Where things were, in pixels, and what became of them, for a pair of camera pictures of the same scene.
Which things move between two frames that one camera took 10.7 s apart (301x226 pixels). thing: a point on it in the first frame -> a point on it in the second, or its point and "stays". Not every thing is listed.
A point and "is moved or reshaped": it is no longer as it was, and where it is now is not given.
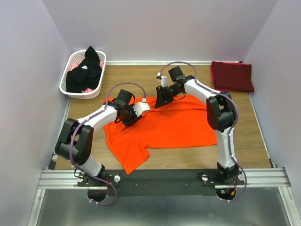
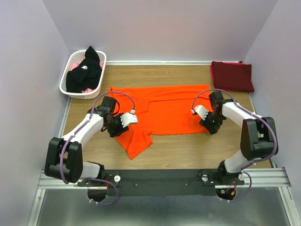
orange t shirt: x=182 y=122 is moved or reshaped
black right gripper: x=161 y=99 -> x=211 y=128
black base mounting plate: x=156 y=182 stays
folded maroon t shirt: x=235 y=77 stays
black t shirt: x=86 y=76 stays
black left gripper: x=128 y=123 -> x=119 y=131
